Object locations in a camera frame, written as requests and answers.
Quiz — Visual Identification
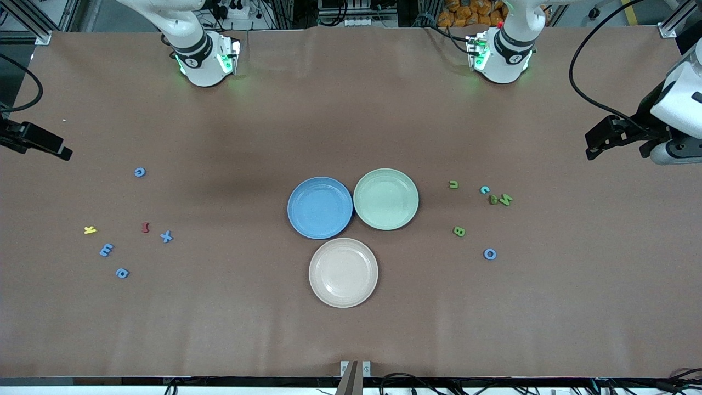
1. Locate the pile of orange objects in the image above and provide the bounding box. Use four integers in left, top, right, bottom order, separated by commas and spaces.
437, 0, 508, 28

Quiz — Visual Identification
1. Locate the mint green plate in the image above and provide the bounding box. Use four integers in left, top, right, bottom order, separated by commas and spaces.
353, 168, 420, 231

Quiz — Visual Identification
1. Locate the blue plate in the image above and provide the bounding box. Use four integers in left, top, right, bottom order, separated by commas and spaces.
287, 176, 354, 240

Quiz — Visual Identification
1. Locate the beige plate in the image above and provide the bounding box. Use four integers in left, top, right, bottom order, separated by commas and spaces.
308, 237, 380, 309

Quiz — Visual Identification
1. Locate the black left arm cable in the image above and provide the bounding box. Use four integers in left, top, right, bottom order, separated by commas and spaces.
569, 0, 659, 131

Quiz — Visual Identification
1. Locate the aluminium frame post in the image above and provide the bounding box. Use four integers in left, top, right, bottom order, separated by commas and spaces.
658, 0, 702, 39
0, 0, 53, 46

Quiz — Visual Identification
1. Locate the black base cable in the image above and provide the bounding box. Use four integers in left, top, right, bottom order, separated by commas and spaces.
427, 24, 473, 55

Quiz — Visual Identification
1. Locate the black cable bundle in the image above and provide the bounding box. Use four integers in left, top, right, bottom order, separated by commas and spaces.
162, 369, 702, 395

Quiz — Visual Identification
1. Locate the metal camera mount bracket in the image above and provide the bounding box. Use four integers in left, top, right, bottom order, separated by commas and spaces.
340, 360, 372, 395

